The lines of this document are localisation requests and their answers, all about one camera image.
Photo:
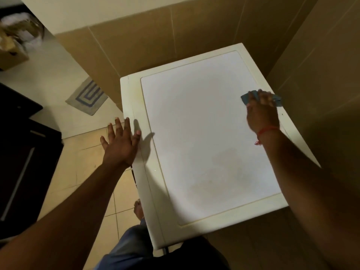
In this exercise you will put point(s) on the person's left hand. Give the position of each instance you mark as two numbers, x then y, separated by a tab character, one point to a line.
121	149

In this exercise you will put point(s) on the person's right hand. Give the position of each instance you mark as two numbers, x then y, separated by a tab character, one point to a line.
261	115

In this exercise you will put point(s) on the blue cloth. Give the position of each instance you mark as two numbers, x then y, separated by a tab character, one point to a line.
246	98

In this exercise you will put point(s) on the white washing machine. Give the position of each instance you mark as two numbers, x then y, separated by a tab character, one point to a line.
202	137

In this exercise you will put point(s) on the person's right forearm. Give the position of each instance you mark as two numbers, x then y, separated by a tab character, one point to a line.
317	199

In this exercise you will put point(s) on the person's left forearm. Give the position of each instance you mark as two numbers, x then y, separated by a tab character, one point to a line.
59	222

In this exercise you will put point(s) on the person's left foot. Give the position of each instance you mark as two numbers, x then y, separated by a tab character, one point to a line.
138	209

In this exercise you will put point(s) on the brown cardboard box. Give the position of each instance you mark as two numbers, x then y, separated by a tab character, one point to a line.
11	59

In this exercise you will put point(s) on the red thread wristband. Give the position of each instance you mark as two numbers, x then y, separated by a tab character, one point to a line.
267	129

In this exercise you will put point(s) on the grey blue-striped floor mat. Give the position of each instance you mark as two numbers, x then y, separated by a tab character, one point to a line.
87	96

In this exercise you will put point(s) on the dark wooden cabinet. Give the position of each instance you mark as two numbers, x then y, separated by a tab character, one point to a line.
22	165

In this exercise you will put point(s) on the clear plastic bag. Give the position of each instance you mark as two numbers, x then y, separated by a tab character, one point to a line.
26	28

